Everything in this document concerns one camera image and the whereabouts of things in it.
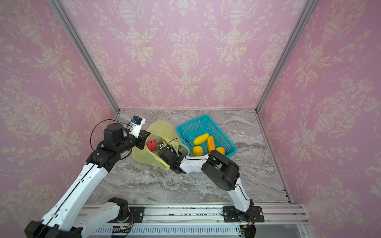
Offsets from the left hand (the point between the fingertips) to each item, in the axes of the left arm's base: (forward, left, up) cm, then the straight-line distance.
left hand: (150, 132), depth 73 cm
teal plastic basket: (+20, -23, -26) cm, 40 cm away
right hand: (+4, -7, -23) cm, 25 cm away
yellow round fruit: (+2, -24, -22) cm, 33 cm away
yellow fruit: (+12, -27, -24) cm, 38 cm away
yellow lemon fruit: (+4, -39, -22) cm, 45 cm away
